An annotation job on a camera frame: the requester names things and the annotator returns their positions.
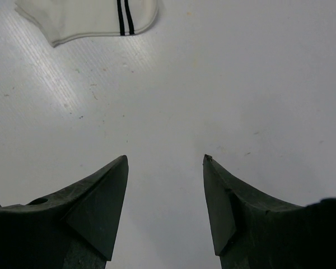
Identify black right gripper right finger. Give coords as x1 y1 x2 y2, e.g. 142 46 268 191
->
203 155 336 268

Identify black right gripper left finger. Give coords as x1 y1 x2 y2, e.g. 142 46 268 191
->
0 155 128 268

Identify white sock with black stripes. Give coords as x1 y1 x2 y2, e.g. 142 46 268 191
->
15 0 158 47

